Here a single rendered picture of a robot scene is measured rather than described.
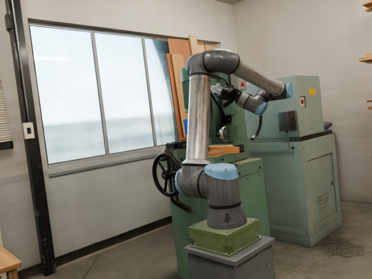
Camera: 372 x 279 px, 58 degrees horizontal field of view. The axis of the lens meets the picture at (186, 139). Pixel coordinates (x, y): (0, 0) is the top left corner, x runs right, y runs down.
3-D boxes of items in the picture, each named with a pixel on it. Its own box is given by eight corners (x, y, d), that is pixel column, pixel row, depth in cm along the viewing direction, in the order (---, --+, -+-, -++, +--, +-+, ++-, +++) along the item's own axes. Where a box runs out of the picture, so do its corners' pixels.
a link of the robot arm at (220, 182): (226, 207, 147) (222, 168, 146) (198, 203, 159) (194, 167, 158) (247, 199, 157) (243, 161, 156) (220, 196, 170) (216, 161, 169)
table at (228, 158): (145, 166, 248) (144, 158, 248) (176, 160, 269) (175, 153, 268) (205, 169, 203) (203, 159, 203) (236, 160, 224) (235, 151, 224)
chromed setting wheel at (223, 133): (218, 143, 237) (217, 125, 236) (230, 141, 245) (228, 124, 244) (222, 143, 234) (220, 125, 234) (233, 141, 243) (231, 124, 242)
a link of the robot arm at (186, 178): (195, 199, 158) (202, 45, 166) (171, 196, 171) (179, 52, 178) (217, 199, 168) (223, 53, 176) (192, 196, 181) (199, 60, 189)
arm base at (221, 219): (255, 219, 157) (253, 198, 157) (229, 232, 145) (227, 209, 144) (224, 214, 171) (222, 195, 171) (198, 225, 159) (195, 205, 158)
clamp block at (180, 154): (164, 163, 231) (163, 150, 230) (179, 160, 240) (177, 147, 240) (179, 163, 220) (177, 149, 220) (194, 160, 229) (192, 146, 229)
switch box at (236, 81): (232, 91, 248) (229, 69, 248) (240, 91, 255) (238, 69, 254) (238, 89, 244) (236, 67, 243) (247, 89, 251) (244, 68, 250)
